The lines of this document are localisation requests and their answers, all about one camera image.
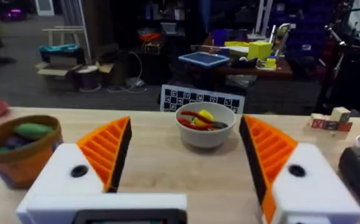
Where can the toy letter blocks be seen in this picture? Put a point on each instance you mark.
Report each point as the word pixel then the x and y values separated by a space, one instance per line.
pixel 332 120

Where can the open cardboard box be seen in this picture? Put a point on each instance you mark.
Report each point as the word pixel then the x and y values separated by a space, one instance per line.
pixel 66 67

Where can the checkered calibration board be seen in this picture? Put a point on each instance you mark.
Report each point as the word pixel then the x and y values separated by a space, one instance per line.
pixel 198 99

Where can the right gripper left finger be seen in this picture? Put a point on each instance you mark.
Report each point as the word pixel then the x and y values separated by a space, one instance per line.
pixel 89 161

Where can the blue tray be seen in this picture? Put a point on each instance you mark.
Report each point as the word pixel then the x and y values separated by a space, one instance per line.
pixel 203 59

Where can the yellow box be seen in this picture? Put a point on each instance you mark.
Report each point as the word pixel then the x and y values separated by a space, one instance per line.
pixel 259 49

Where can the white bowl with tools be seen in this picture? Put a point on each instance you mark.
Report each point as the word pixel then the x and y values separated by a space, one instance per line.
pixel 205 126

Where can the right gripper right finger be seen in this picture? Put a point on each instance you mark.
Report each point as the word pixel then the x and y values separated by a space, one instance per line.
pixel 289 174

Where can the black device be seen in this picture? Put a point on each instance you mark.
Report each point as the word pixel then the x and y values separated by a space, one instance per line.
pixel 359 177

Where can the brown tub with toys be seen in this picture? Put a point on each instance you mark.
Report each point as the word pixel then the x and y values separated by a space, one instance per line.
pixel 21 149

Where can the brown wooden side table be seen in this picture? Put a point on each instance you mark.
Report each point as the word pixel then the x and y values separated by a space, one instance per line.
pixel 254 70

